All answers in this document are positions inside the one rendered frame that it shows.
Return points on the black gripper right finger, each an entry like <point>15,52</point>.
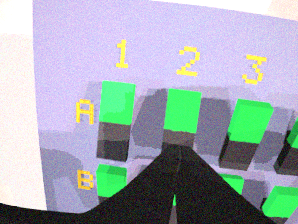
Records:
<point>203,197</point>

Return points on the lavender switch panel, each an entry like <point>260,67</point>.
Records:
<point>117,81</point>

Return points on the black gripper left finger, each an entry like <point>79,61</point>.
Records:
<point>148,199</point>

